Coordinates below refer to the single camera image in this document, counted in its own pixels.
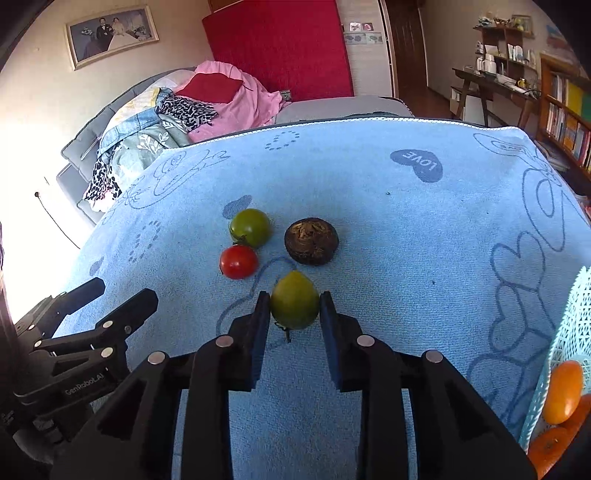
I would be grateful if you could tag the large mandarin orange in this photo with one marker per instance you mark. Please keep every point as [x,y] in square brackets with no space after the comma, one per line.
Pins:
[547,449]

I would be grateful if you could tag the dark brown wrinkled fruit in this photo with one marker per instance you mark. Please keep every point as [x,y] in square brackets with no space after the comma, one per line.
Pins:
[311,241]

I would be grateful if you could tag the light blue patterned towel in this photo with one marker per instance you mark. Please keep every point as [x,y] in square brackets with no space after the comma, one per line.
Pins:
[452,238]

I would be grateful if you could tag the floral green quilt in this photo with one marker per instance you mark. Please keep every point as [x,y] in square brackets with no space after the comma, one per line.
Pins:
[134,138]

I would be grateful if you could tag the light blue lace basket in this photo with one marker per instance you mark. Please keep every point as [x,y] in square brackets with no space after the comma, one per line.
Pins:
[571,342]

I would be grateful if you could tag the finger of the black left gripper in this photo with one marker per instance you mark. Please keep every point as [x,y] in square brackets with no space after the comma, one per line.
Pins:
[105,340]
[46,316]

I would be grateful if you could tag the wooden bookshelf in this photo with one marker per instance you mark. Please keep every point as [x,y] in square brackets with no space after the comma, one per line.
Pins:
[564,118]

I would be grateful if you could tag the framed wedding photo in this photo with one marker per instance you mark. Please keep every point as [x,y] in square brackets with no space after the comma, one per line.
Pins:
[103,35]

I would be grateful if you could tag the pink blanket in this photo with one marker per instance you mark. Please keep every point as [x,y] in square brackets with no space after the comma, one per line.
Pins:
[252,107]

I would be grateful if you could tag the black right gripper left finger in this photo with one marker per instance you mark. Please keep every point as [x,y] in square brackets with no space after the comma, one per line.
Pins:
[132,435]

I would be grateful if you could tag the dark wooden door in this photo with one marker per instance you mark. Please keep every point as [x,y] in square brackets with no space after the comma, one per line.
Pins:
[409,50]

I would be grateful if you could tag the wooden desk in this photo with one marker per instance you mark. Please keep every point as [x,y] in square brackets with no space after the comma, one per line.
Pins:
[485,88]

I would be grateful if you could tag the leopard print cloth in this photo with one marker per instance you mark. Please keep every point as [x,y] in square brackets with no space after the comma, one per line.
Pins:
[189,113]

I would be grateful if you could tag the grey bed mattress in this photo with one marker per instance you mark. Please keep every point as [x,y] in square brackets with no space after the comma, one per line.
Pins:
[342,107]

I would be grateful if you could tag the wooden desk hutch shelf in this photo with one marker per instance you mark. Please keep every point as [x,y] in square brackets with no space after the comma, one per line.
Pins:
[509,42]

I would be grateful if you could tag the round green tomato back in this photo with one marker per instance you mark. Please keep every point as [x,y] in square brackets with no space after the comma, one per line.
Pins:
[250,227]

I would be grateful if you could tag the red upright mattress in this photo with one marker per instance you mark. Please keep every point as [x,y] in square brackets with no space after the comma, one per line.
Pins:
[293,46]

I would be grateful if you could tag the grey padded headboard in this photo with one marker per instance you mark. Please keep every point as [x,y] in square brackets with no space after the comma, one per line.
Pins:
[81,152]

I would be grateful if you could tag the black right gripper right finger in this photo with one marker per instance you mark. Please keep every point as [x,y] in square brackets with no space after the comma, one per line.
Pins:
[420,417]

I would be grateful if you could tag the yellow-green oval tomato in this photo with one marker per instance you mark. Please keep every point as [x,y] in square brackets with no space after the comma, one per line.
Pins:
[294,302]

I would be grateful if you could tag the red pillow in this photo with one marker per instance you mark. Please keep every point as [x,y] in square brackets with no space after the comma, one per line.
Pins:
[210,88]

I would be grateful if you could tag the small red tomato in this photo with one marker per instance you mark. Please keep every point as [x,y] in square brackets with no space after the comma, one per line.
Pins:
[238,262]

